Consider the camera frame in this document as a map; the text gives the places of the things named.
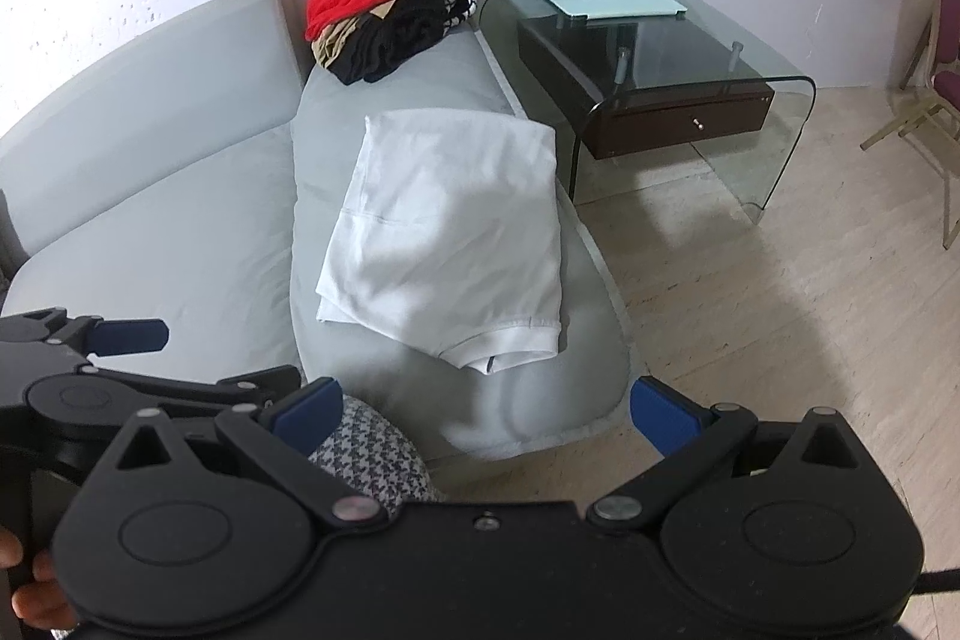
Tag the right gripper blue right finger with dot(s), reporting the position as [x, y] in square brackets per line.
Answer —
[696, 444]

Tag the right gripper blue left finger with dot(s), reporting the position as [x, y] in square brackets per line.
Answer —
[273, 443]

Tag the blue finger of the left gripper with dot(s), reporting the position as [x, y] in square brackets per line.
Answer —
[258, 388]
[122, 337]

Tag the white hoodie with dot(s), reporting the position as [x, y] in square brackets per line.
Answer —
[449, 241]

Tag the person left hand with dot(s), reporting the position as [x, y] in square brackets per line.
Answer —
[41, 603]

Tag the patterned grey rug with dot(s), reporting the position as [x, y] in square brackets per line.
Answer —
[373, 457]

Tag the dark wooden drawer unit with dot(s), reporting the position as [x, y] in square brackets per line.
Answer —
[646, 83]

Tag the glass side table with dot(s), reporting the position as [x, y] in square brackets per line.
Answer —
[750, 165]

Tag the black folded garment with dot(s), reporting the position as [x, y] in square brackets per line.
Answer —
[378, 46]

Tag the maroon chair with gold frame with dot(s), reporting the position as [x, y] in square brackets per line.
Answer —
[936, 104]

